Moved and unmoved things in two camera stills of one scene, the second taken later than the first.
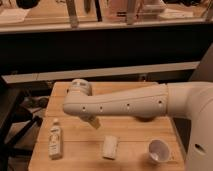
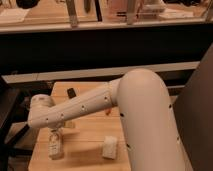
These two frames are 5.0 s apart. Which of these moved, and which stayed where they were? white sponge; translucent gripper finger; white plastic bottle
Moved: translucent gripper finger
Stayed: white plastic bottle; white sponge
